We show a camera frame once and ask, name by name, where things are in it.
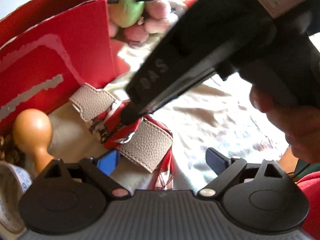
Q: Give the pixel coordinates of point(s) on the green plush toy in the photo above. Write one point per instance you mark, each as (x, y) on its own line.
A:
(127, 2)

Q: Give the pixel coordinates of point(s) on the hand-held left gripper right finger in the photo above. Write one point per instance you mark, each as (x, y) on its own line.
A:
(215, 161)

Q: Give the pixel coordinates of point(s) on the clear tape roll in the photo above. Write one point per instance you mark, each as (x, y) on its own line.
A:
(11, 197)

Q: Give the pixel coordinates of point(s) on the red cardboard box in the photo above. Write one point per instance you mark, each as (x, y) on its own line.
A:
(55, 55)

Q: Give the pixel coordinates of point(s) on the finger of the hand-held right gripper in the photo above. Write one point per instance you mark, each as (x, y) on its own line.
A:
(160, 100)
(200, 35)

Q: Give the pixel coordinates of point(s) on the white bed sheet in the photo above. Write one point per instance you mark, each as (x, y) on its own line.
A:
(225, 120)

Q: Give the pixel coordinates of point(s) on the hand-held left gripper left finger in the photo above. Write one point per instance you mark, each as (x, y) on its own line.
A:
(109, 163)

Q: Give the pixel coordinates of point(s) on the person's right hand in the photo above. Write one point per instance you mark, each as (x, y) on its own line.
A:
(297, 132)

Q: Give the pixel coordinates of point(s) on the red fleece cloth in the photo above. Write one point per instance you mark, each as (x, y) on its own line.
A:
(311, 200)

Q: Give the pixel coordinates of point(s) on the red patterned scarf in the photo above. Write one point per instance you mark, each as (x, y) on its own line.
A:
(113, 127)

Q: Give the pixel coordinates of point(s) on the pink grape plush toy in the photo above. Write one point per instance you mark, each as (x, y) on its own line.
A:
(155, 17)

